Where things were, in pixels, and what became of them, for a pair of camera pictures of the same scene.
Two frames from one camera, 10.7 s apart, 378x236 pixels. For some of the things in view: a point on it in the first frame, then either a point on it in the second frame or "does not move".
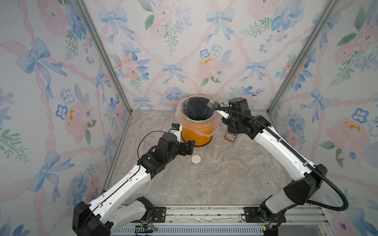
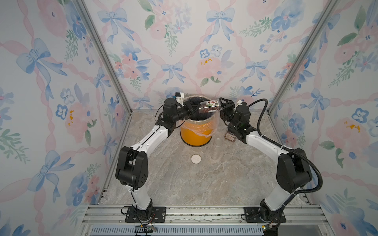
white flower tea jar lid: [196, 159] does not move
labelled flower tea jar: [230, 136] does not move
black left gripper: [189, 150] to [188, 107]
